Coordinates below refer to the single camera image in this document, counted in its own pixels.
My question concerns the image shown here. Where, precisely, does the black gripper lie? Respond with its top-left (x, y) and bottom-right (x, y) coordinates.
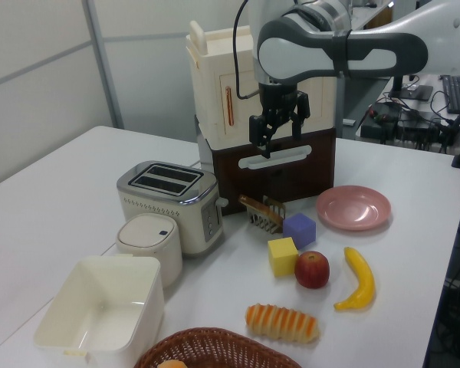
top-left (248, 78), bottom-right (311, 159)

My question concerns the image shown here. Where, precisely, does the purple cube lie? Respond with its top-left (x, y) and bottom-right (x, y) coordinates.
top-left (282, 212), bottom-right (317, 250)

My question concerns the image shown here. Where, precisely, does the yellow cube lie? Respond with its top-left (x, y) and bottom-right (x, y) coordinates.
top-left (267, 236), bottom-right (300, 278)

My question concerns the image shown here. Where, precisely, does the metal toast rack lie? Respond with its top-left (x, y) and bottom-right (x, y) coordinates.
top-left (248, 195), bottom-right (287, 235)

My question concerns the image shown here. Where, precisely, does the small brown toy rack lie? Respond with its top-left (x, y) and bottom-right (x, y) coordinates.
top-left (238, 194), bottom-right (283, 233)

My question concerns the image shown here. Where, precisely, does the pink plate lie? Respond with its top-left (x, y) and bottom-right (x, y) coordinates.
top-left (315, 185), bottom-right (393, 232)

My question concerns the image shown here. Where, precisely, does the black electronics box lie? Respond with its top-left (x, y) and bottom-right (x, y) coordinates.
top-left (360, 103), bottom-right (460, 153)

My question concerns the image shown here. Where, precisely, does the black monitor stand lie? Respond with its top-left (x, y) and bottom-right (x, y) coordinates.
top-left (386, 74), bottom-right (434, 101)

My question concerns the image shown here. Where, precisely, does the silver cream two-slot toaster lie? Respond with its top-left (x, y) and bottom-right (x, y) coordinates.
top-left (116, 160), bottom-right (229, 258)

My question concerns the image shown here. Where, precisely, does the red apple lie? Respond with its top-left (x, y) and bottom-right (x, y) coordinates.
top-left (294, 251), bottom-right (330, 289)

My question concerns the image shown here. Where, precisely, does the small white lidded bin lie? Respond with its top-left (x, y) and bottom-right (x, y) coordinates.
top-left (115, 213), bottom-right (184, 288)

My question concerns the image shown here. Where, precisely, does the yellow banana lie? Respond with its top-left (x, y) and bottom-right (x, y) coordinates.
top-left (333, 247), bottom-right (376, 312)

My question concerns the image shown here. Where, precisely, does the orange striped bread loaf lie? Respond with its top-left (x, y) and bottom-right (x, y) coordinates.
top-left (245, 303), bottom-right (321, 343)

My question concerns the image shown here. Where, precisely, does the brown wicker basket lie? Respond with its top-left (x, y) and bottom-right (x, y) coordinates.
top-left (133, 327), bottom-right (304, 368)

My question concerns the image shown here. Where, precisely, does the white open plastic box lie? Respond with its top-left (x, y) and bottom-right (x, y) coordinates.
top-left (33, 255), bottom-right (166, 356)

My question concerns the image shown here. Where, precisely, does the brown drawer unit white handle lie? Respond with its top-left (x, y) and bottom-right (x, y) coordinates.
top-left (210, 126), bottom-right (337, 218)

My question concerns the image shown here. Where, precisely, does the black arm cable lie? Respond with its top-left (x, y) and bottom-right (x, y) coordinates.
top-left (232, 0), bottom-right (261, 100)

